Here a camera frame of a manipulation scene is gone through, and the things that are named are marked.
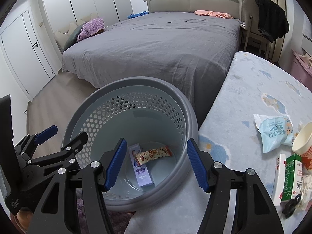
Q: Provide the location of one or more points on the red patterned snack wrapper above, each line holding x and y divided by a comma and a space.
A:
144, 157

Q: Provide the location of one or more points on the dark green cushion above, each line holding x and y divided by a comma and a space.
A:
73, 38

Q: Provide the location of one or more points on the light blue wipes packet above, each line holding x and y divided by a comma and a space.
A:
275, 131

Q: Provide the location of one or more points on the red white paper cup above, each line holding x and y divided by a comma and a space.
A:
302, 146

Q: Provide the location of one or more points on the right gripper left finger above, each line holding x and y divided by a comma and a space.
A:
57, 211

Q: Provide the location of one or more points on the white door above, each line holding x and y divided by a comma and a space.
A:
25, 56

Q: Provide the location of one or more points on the pink storage box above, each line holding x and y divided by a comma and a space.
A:
301, 71

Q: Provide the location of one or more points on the beige chair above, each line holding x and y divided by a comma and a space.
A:
250, 20

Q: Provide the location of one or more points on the white wardrobe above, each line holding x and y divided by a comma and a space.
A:
61, 13

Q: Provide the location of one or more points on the blue patterned table blanket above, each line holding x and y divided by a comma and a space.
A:
252, 86

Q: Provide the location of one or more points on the grey perforated trash basket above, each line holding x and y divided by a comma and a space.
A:
145, 111

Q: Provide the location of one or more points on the green white medicine box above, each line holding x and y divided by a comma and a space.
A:
293, 178

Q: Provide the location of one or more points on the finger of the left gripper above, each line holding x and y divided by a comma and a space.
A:
52, 162
28, 144

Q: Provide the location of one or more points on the person's left hand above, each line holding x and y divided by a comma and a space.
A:
23, 219

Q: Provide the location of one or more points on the black jacket on chair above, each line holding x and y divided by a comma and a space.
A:
273, 23

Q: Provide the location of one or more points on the clothes in pink box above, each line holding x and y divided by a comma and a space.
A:
307, 59

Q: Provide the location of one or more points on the blue cloth on bed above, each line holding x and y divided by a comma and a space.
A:
138, 15

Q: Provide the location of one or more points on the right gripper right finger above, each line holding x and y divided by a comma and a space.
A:
254, 209

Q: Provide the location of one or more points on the white tissue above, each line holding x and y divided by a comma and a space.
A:
305, 201

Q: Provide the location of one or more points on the grey bed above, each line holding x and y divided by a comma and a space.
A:
191, 52

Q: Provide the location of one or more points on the pink garment on bed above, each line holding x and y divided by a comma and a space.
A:
213, 14

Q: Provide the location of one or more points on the purple knitted blanket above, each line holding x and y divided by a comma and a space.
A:
91, 28

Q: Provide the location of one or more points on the purple toothpaste box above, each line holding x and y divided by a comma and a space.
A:
141, 171

